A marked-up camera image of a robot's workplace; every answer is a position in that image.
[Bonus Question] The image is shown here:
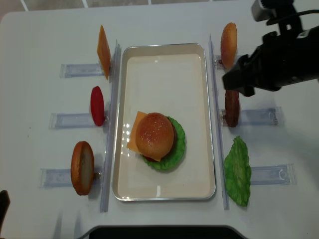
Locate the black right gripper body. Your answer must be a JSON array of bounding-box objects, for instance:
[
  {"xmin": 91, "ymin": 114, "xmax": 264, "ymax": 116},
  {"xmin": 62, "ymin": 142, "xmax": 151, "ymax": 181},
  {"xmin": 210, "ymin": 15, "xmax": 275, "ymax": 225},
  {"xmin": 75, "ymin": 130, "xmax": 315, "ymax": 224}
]
[{"xmin": 256, "ymin": 27, "xmax": 319, "ymax": 91}]

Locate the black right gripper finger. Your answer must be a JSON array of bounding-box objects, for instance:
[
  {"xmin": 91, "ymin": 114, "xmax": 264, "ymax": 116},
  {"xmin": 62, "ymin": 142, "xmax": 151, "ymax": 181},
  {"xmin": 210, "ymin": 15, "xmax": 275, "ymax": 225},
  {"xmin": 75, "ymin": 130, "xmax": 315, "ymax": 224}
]
[
  {"xmin": 238, "ymin": 85, "xmax": 255, "ymax": 97},
  {"xmin": 222, "ymin": 53, "xmax": 259, "ymax": 90}
]

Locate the bun with sesame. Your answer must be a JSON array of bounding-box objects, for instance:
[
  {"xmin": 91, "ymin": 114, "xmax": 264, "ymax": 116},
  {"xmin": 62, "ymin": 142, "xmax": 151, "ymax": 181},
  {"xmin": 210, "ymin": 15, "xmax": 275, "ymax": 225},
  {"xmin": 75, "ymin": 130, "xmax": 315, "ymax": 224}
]
[{"xmin": 136, "ymin": 112, "xmax": 175, "ymax": 158}]

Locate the upright brown meat patty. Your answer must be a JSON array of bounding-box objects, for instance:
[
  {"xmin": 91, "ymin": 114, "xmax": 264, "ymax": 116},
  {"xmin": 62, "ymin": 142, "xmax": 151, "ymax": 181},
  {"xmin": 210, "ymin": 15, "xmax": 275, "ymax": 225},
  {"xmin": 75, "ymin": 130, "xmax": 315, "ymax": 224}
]
[{"xmin": 225, "ymin": 90, "xmax": 240, "ymax": 127}]

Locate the upright green lettuce leaf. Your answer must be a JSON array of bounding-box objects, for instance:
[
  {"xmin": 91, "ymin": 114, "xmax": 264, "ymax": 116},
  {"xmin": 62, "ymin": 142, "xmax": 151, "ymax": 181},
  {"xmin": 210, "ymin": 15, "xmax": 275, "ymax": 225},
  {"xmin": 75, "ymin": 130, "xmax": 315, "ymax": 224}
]
[{"xmin": 224, "ymin": 136, "xmax": 252, "ymax": 207}]

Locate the clear holder under lettuce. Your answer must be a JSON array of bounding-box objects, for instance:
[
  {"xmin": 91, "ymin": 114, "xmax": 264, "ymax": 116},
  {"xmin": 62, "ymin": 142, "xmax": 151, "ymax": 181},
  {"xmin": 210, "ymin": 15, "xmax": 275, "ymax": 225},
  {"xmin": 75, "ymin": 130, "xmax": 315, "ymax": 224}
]
[{"xmin": 251, "ymin": 164, "xmax": 297, "ymax": 185}]

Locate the flat brown meat patty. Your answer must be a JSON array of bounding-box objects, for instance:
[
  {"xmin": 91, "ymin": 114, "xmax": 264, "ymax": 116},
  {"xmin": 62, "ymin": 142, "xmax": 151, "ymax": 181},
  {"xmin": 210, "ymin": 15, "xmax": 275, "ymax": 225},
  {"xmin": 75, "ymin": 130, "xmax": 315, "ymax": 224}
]
[{"xmin": 171, "ymin": 124, "xmax": 177, "ymax": 151}]

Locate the flat green lettuce leaf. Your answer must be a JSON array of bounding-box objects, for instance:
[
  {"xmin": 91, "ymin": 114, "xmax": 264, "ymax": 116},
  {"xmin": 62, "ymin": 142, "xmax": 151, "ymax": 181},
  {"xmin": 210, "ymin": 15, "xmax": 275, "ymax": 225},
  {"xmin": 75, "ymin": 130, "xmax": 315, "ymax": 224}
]
[{"xmin": 141, "ymin": 116, "xmax": 186, "ymax": 171}]

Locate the flat red tomato slice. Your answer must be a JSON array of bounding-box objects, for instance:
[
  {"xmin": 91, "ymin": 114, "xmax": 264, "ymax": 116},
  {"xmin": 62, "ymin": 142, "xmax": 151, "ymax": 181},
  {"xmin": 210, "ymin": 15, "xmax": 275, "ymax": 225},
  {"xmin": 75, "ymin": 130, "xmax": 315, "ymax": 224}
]
[{"xmin": 143, "ymin": 155, "xmax": 153, "ymax": 161}]

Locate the flat orange cheese slice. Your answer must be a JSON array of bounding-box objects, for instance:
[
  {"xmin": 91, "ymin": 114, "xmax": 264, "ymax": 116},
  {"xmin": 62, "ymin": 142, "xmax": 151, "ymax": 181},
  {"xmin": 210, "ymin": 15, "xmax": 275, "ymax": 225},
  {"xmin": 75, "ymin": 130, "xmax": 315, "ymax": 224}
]
[{"xmin": 126, "ymin": 111, "xmax": 165, "ymax": 161}]

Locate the upright orange cheese slice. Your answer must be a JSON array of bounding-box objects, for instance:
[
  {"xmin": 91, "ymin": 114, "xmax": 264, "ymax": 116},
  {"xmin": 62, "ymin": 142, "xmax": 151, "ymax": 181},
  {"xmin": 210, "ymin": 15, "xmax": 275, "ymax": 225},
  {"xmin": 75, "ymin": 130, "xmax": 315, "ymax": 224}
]
[{"xmin": 97, "ymin": 25, "xmax": 111, "ymax": 79}]

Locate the upright red tomato slice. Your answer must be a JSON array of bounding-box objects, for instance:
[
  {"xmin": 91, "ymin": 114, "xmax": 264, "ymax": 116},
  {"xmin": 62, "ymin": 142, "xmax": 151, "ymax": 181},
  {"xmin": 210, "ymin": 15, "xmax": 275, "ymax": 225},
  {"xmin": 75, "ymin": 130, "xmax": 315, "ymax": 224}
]
[{"xmin": 90, "ymin": 86, "xmax": 105, "ymax": 126}]

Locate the clear holder under cheese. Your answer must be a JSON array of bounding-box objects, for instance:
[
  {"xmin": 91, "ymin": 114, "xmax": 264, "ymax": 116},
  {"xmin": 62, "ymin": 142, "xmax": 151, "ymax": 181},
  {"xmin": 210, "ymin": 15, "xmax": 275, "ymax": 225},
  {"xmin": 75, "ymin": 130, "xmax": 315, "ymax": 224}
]
[{"xmin": 59, "ymin": 63, "xmax": 104, "ymax": 78}]

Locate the clear holder under tomato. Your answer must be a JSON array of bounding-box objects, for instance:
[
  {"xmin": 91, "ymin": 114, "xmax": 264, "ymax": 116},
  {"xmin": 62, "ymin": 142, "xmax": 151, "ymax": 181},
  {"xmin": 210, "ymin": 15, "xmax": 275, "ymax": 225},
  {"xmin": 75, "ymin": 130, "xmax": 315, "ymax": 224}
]
[{"xmin": 49, "ymin": 113, "xmax": 97, "ymax": 129}]

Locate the clear holder under right buns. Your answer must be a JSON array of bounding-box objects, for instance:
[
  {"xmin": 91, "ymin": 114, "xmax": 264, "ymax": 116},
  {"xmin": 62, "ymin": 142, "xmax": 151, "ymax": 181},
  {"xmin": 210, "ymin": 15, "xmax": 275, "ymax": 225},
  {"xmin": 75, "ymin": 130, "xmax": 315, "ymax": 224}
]
[{"xmin": 214, "ymin": 55, "xmax": 238, "ymax": 70}]

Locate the clear holder under patty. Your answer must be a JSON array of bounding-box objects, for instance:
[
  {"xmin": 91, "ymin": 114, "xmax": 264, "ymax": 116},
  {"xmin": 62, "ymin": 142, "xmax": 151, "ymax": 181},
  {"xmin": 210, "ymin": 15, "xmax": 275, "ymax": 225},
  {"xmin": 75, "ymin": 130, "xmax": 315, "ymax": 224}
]
[{"xmin": 219, "ymin": 107, "xmax": 284, "ymax": 126}]

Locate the upright bun half right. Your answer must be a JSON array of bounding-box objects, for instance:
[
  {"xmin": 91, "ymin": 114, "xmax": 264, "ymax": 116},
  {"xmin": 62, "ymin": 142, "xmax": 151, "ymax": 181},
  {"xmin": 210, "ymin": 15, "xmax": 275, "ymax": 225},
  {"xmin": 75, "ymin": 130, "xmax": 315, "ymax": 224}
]
[{"xmin": 220, "ymin": 22, "xmax": 237, "ymax": 70}]

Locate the upright bun half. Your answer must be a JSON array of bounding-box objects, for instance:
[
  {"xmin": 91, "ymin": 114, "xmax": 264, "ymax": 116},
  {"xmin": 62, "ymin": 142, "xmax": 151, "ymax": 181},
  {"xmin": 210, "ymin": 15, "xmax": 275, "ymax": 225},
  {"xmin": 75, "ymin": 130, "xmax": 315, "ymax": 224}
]
[
  {"xmin": 70, "ymin": 141, "xmax": 94, "ymax": 196},
  {"xmin": 220, "ymin": 22, "xmax": 237, "ymax": 70}
]

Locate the white rectangular metal tray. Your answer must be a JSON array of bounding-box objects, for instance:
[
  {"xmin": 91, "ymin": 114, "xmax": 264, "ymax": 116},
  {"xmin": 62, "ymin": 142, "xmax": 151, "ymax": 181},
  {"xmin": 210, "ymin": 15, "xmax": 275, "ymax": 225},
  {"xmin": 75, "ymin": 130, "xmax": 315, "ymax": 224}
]
[{"xmin": 112, "ymin": 43, "xmax": 216, "ymax": 202}]

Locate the upright bun half left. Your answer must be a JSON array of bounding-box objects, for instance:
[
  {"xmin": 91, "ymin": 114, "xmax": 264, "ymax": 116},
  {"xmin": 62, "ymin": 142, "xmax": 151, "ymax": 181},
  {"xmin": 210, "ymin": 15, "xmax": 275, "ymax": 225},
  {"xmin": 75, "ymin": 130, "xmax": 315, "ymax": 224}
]
[{"xmin": 70, "ymin": 141, "xmax": 94, "ymax": 196}]

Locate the black base at bottom edge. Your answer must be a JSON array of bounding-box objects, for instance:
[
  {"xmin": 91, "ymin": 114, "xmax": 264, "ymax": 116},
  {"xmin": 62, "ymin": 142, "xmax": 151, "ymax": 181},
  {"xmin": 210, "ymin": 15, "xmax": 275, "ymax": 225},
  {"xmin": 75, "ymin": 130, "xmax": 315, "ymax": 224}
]
[{"xmin": 86, "ymin": 226, "xmax": 243, "ymax": 239}]

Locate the clear holder under left bun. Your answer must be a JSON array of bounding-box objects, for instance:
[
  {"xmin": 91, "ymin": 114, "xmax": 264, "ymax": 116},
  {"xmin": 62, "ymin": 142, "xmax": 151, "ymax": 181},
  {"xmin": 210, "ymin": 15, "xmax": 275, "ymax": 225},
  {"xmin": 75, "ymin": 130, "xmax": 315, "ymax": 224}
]
[{"xmin": 38, "ymin": 168, "xmax": 103, "ymax": 189}]

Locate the dark object at left edge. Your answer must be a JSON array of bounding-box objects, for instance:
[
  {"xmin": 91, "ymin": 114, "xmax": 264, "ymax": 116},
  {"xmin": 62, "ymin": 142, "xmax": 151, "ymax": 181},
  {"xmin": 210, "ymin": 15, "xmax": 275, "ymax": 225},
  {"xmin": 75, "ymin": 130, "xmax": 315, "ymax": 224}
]
[{"xmin": 0, "ymin": 190, "xmax": 10, "ymax": 230}]

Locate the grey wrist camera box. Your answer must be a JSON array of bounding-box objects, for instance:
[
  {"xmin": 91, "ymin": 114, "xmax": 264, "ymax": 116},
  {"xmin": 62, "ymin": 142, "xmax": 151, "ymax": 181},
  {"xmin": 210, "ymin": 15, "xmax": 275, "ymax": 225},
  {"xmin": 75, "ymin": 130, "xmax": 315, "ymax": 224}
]
[{"xmin": 251, "ymin": 0, "xmax": 285, "ymax": 22}]

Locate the black cable loop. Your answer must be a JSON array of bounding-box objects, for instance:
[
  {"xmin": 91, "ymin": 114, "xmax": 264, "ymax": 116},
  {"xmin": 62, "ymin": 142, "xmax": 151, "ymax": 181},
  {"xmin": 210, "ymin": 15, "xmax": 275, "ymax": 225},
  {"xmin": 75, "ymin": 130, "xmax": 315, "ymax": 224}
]
[{"xmin": 291, "ymin": 9, "xmax": 319, "ymax": 18}]

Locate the right clear acrylic rail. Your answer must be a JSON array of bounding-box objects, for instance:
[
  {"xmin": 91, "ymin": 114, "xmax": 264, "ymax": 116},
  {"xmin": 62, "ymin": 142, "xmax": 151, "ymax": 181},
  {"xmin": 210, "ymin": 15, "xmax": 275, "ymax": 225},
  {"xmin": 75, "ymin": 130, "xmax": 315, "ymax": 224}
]
[{"xmin": 208, "ymin": 34, "xmax": 230, "ymax": 211}]

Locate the clear acrylic rail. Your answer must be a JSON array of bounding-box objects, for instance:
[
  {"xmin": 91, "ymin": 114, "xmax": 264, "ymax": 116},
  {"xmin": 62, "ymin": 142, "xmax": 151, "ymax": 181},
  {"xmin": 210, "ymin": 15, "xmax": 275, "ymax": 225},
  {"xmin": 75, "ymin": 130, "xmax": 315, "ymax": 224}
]
[
  {"xmin": 100, "ymin": 42, "xmax": 122, "ymax": 213},
  {"xmin": 208, "ymin": 34, "xmax": 230, "ymax": 211}
]

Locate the left clear acrylic rail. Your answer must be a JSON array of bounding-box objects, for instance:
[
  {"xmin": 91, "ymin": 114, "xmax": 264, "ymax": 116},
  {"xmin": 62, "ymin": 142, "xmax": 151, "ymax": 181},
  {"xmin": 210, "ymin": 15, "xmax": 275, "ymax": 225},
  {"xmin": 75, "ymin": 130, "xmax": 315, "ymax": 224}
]
[{"xmin": 100, "ymin": 42, "xmax": 122, "ymax": 213}]

